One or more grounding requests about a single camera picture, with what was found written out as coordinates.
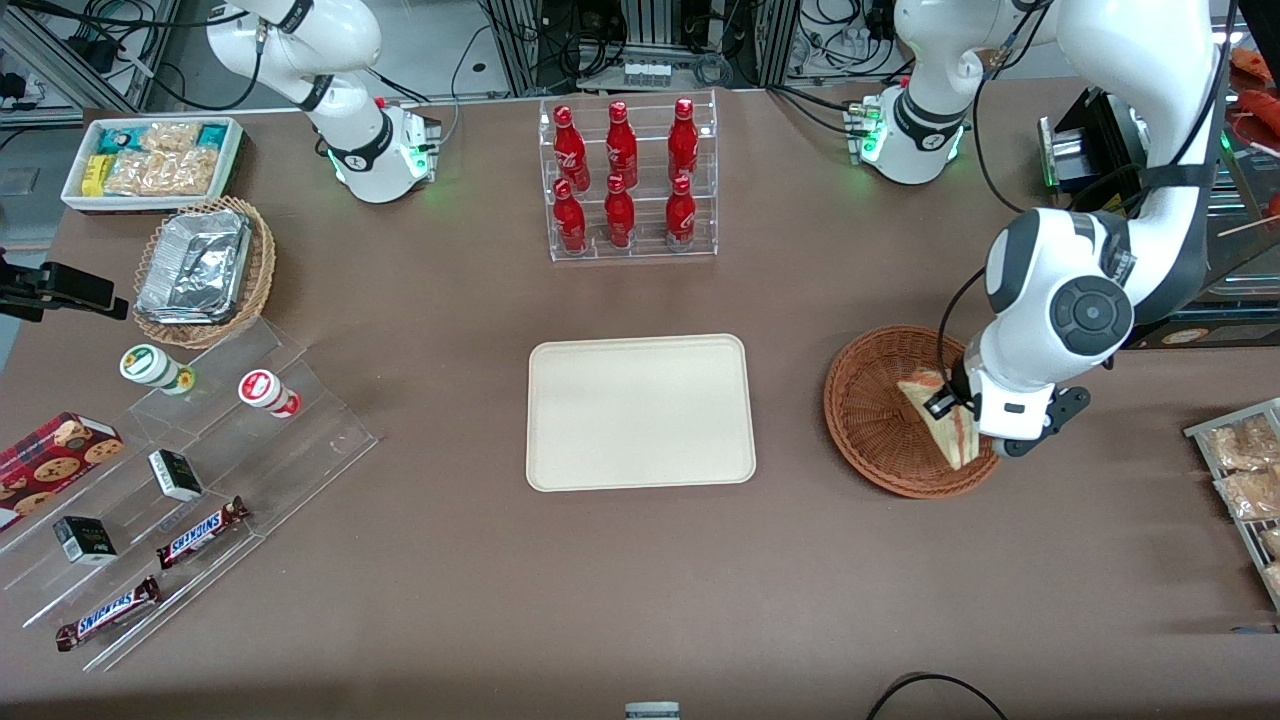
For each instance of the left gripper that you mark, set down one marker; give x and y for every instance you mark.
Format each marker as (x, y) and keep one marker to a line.
(958, 390)

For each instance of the triangular sandwich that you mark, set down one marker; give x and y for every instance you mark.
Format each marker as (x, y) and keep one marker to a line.
(955, 442)

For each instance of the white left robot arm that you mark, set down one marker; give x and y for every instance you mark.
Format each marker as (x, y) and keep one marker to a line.
(1060, 300)

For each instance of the brown wicker basket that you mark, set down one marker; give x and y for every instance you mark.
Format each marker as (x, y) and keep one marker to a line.
(870, 420)

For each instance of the beige plastic tray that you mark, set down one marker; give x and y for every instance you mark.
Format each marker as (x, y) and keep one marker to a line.
(600, 420)

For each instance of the light wicker basket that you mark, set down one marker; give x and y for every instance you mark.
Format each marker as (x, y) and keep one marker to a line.
(262, 270)

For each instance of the silver foil tray stack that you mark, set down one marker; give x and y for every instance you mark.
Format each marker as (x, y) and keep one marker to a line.
(195, 265)

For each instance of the clear rice cracker bag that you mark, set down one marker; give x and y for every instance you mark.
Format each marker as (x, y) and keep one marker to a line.
(1272, 542)
(1250, 492)
(1235, 445)

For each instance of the black metal food warmer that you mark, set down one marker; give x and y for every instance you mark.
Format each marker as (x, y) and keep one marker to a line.
(1090, 140)

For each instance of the red cola bottle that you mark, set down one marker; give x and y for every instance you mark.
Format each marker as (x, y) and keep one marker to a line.
(568, 150)
(569, 220)
(621, 145)
(619, 215)
(680, 212)
(683, 140)

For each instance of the clear acrylic bottle rack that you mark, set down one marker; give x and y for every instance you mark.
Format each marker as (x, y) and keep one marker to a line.
(645, 160)

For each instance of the white connector strip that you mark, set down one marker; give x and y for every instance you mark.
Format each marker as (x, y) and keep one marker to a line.
(646, 73)

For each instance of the aluminium equipment rack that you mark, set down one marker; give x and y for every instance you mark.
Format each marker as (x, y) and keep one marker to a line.
(650, 20)

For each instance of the clear acrylic stepped display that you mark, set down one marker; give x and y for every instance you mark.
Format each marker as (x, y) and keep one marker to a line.
(320, 440)

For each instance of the red lid white cup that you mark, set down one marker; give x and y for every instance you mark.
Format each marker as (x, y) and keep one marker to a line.
(262, 388)

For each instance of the snickers chocolate bar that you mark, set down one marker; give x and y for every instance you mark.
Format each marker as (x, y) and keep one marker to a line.
(203, 532)
(108, 613)

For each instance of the small black box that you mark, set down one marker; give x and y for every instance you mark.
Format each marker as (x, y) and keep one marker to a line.
(175, 474)
(85, 540)

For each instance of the teal snack packet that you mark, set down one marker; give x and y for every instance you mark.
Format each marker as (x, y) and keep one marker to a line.
(212, 133)
(115, 140)

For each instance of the green lid white cup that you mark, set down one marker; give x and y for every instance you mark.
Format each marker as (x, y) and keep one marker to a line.
(150, 365)

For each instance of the white plastic snack bin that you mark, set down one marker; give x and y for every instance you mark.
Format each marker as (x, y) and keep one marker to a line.
(150, 204)

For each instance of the yellow snack packet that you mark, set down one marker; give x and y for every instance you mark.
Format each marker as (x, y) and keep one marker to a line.
(95, 175)

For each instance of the red cookie box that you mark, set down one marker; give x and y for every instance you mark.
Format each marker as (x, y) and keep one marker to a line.
(50, 465)

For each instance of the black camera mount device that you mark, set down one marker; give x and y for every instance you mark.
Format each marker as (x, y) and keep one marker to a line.
(70, 285)

